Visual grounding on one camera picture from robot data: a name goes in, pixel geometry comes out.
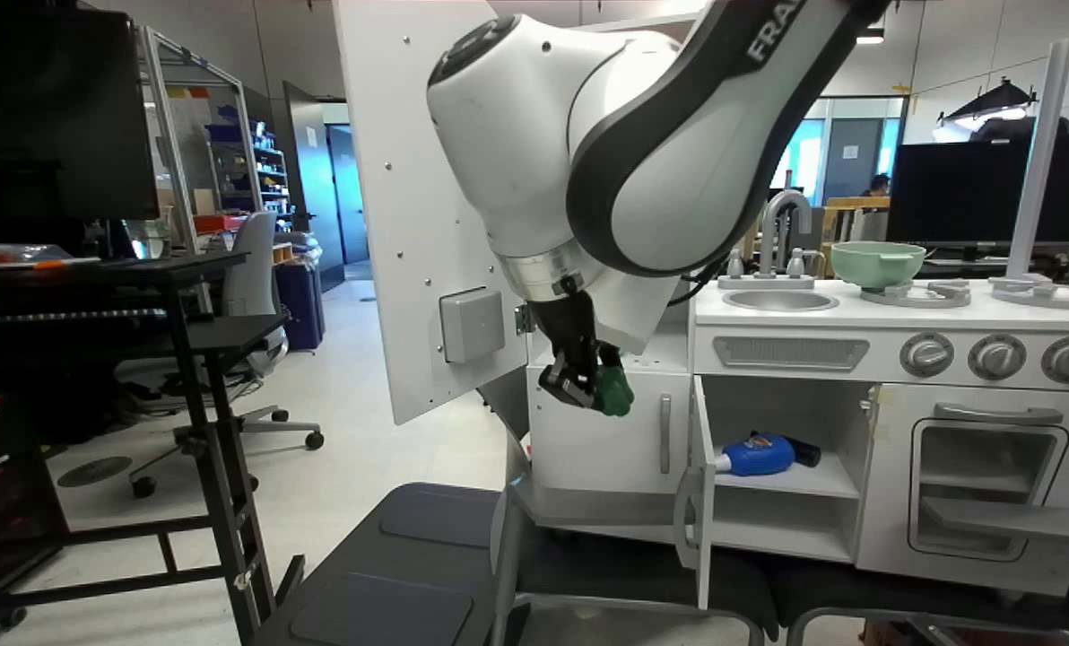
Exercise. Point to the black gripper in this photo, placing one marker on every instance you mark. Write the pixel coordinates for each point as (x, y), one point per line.
(575, 356)

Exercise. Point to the green toy bell pepper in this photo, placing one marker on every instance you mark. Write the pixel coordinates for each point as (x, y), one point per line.
(615, 397)

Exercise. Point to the white fridge door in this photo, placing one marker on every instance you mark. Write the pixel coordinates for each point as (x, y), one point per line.
(446, 312)

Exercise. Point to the mint green toy pot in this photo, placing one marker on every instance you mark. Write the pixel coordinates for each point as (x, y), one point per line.
(877, 263)

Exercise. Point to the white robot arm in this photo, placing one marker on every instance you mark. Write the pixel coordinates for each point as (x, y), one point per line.
(618, 171)

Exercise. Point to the white toy fridge cupboard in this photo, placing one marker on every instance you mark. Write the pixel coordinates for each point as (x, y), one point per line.
(591, 472)

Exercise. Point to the white lower cabinet door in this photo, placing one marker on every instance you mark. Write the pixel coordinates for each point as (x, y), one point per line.
(694, 508)

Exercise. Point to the grey toy sink basin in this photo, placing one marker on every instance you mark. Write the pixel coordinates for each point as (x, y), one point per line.
(781, 299)

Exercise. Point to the blue toy bottle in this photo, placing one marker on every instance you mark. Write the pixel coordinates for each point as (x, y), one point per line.
(767, 453)

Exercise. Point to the grey toy faucet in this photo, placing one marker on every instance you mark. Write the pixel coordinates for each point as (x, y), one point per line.
(781, 265)

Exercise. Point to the grey toy stove burner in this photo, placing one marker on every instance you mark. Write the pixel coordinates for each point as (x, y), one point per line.
(922, 295)

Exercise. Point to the grey office chair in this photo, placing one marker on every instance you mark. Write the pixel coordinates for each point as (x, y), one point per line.
(237, 344)

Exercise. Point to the white toy kitchen counter unit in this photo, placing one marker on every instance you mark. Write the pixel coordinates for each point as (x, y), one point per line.
(819, 379)

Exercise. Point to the white toy oven door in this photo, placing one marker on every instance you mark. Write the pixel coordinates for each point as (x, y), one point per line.
(972, 486)

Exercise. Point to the grey stove knob middle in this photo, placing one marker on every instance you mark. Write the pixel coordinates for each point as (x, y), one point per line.
(995, 356)

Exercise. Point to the black computer monitor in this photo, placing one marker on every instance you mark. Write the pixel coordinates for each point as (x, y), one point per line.
(72, 128)

